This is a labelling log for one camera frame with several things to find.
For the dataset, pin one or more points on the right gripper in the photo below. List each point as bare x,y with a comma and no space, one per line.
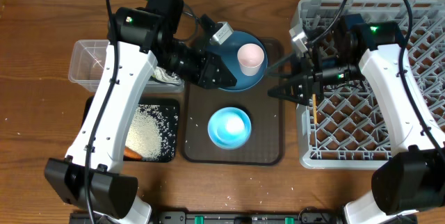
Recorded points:
306,82

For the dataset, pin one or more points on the wooden chopstick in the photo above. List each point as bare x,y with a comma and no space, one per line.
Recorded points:
314,97

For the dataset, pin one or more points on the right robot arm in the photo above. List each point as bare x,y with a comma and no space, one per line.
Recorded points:
413,179

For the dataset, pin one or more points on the light blue bowl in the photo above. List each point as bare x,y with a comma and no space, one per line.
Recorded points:
234,143

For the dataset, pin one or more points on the light blue cup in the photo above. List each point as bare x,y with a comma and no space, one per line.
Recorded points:
230,126

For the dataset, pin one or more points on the pink cup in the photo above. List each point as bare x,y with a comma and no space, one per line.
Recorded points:
250,57

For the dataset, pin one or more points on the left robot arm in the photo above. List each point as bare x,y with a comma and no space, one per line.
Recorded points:
141,40

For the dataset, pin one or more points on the clear plastic bin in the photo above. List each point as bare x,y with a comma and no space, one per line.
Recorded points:
87,65

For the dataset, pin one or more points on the white rice pile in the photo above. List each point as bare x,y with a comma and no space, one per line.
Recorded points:
147,133

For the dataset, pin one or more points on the orange carrot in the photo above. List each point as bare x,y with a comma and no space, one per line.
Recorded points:
130,154

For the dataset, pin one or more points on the grey dishwasher rack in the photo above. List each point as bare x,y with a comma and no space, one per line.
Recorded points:
350,132

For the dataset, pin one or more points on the black tray bin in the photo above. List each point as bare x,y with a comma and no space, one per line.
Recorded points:
170,147

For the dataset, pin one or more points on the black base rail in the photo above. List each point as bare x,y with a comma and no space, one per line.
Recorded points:
179,217

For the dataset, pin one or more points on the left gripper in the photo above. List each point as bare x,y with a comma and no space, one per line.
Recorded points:
208,65

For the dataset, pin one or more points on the dark blue plate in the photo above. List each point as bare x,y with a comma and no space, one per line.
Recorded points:
228,53

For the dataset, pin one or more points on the brown serving tray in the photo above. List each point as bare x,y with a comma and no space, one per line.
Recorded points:
265,146

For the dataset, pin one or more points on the white tissue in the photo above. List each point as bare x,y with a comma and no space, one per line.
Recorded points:
160,75

